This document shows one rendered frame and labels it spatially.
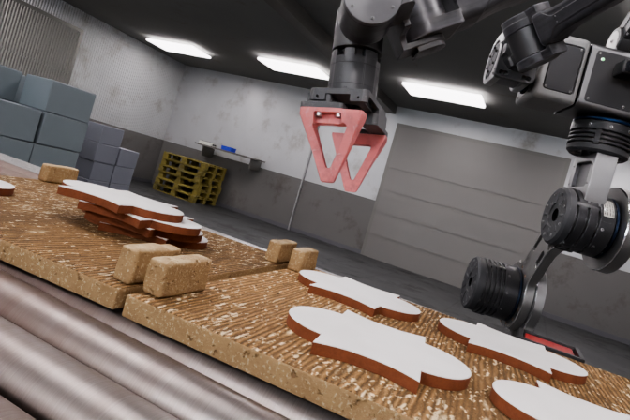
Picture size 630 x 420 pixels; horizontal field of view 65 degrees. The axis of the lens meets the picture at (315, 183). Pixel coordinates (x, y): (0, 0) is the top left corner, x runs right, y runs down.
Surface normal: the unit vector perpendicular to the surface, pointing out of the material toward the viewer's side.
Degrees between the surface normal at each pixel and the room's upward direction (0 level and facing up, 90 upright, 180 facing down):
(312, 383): 90
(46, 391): 50
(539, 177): 90
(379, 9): 85
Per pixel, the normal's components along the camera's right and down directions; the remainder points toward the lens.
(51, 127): 0.85, 0.24
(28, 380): -0.11, -0.71
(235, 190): -0.40, -0.12
